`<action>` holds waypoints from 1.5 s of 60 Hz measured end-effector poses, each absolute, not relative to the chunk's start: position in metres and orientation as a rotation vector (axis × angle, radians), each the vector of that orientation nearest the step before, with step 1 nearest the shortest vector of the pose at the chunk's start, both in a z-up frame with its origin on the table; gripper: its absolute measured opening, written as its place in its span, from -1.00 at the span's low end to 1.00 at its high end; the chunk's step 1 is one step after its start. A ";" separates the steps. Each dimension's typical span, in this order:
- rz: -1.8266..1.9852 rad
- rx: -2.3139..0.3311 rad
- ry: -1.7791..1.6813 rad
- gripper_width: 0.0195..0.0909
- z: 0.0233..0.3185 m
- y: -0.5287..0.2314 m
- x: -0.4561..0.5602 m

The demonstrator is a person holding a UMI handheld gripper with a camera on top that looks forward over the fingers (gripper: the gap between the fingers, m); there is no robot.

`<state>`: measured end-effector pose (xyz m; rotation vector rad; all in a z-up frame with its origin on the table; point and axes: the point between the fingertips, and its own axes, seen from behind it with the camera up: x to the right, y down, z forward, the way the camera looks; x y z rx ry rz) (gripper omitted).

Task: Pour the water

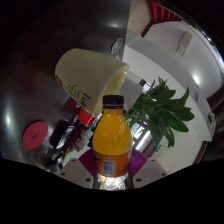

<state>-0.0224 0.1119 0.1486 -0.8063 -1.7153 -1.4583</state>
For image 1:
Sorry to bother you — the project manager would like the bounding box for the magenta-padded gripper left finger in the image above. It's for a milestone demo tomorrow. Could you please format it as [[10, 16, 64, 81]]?
[[58, 148, 99, 190]]

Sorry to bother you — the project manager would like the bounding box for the pale yellow cup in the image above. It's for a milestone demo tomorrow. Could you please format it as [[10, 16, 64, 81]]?
[[54, 48, 130, 117]]

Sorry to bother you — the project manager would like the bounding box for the clear orange drink bottle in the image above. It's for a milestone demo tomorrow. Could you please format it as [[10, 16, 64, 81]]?
[[92, 94, 133, 192]]

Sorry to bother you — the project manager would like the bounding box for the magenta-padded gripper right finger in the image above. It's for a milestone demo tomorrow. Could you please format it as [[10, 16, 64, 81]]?
[[126, 148, 168, 190]]

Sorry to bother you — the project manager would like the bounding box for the paper notice on column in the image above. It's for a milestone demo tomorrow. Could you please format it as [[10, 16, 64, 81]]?
[[192, 83, 201, 103]]

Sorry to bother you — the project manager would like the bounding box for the oval white sticker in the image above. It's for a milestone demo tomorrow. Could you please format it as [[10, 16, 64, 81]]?
[[110, 37, 124, 55]]

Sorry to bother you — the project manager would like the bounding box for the green plant in white pot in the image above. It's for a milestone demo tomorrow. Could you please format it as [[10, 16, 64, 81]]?
[[118, 71, 195, 148]]

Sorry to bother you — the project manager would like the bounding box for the red carpeted staircase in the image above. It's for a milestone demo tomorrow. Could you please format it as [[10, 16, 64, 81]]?
[[145, 0, 183, 23]]

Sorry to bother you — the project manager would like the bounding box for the dark framed window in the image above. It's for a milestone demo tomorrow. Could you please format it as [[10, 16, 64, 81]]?
[[131, 123, 156, 151]]

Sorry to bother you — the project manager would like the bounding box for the flat round red coaster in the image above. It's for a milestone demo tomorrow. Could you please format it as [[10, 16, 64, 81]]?
[[22, 120, 49, 151]]

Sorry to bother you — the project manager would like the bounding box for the white wall unit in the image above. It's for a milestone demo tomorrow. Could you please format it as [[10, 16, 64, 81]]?
[[175, 30, 194, 57]]

